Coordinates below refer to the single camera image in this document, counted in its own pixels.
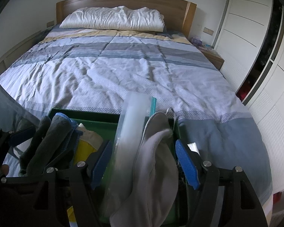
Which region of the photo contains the wooden headboard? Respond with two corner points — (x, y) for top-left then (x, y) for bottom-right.
(56, 0), (197, 37)

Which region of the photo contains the white wardrobe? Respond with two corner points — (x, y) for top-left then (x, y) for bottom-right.
(214, 0), (284, 192)

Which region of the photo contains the green tray box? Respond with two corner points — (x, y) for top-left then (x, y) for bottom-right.
(48, 108), (188, 226)

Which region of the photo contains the dark grey blue-edged cloth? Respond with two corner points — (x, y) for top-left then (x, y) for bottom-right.
(19, 113), (82, 176)

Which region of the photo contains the translucent plastic divider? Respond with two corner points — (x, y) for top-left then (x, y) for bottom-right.
(101, 92), (156, 218)

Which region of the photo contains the right wooden nightstand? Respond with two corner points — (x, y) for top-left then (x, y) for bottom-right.
(190, 37), (224, 70)

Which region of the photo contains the white pillow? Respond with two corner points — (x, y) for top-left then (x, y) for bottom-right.
(60, 6), (165, 32)

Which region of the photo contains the dark grey cylindrical bin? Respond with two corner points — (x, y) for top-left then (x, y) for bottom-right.
(0, 85), (40, 132)

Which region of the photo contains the striped bed duvet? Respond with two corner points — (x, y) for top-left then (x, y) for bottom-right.
(0, 26), (272, 207)

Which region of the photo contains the grey fleece cloth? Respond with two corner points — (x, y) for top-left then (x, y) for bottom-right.
(110, 112), (179, 226)

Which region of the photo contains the yellow white cloth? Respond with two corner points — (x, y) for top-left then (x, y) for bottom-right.
(66, 122), (104, 227)

